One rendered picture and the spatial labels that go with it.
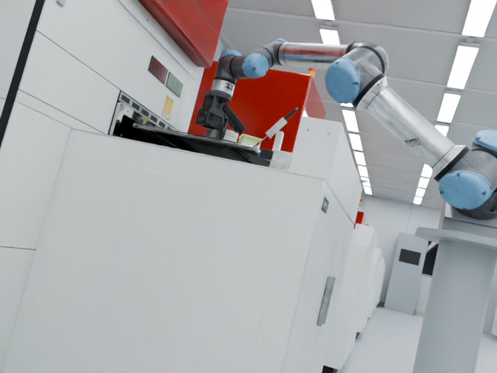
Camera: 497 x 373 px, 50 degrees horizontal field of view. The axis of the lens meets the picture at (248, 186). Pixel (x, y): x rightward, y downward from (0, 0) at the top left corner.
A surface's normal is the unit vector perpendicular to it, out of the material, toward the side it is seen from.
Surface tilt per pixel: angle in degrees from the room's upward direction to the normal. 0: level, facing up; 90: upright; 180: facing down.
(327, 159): 90
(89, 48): 90
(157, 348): 90
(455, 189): 138
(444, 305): 90
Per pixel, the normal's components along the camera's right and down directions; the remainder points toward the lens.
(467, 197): -0.55, 0.57
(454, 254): -0.63, -0.24
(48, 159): 0.94, 0.20
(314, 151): -0.25, -0.17
